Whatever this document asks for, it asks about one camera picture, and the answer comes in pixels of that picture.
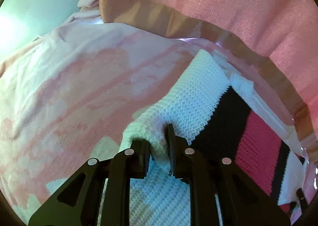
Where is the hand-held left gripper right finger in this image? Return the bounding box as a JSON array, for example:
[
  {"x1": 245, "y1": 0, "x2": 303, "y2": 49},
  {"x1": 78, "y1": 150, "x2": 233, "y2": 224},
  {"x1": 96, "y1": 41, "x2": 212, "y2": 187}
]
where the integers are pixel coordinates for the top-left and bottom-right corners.
[{"x1": 165, "y1": 124, "x2": 291, "y2": 226}]

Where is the pink curtain with tan hem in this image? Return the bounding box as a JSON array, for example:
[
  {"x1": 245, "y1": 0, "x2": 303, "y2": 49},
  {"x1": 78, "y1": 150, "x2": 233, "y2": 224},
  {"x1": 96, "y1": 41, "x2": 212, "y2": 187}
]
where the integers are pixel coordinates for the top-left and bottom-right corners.
[{"x1": 79, "y1": 0, "x2": 318, "y2": 157}]

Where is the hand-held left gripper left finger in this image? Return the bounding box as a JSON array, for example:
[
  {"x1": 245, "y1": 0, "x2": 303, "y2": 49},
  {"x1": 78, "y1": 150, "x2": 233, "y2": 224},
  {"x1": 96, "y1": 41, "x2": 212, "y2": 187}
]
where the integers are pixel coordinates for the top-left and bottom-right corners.
[{"x1": 28, "y1": 139, "x2": 152, "y2": 226}]

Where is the white black pink knit sweater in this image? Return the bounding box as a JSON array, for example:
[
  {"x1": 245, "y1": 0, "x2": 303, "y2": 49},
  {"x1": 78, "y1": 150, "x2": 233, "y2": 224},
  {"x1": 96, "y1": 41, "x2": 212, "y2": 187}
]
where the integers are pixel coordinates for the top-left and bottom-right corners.
[{"x1": 119, "y1": 50, "x2": 311, "y2": 226}]

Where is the pink printed blanket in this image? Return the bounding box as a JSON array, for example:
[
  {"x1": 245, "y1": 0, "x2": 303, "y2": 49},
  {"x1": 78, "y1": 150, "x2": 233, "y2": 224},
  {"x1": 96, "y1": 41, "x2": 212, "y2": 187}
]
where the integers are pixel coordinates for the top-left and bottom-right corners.
[{"x1": 0, "y1": 9, "x2": 317, "y2": 219}]

